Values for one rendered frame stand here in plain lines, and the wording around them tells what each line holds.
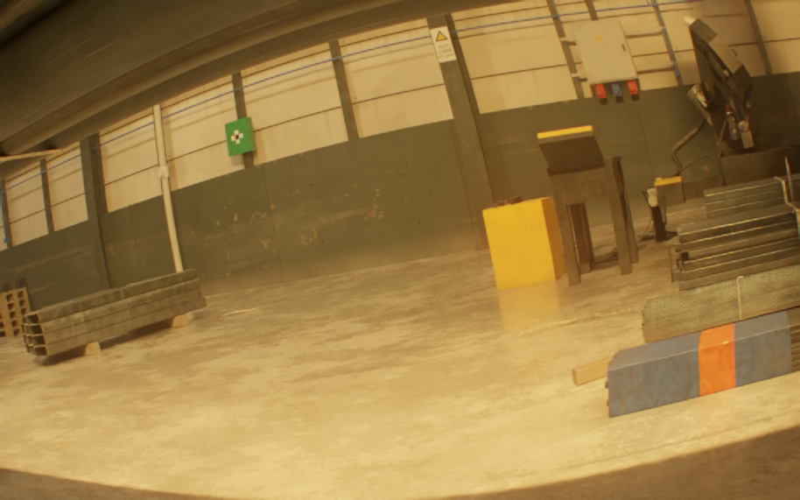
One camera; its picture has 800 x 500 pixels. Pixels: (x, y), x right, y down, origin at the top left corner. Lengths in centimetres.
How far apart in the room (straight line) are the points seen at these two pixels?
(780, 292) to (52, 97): 294
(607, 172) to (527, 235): 98
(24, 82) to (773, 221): 314
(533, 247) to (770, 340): 413
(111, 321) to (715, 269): 593
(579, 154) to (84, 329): 453
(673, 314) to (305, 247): 872
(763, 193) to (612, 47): 624
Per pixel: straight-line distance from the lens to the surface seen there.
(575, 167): 586
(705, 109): 768
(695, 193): 709
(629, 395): 267
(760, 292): 346
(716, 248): 366
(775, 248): 368
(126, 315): 836
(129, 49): 105
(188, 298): 914
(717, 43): 555
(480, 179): 1065
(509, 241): 652
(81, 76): 111
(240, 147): 1199
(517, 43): 1089
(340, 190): 1148
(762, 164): 594
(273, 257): 1198
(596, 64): 1030
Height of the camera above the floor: 78
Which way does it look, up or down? 3 degrees down
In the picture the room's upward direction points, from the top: 12 degrees counter-clockwise
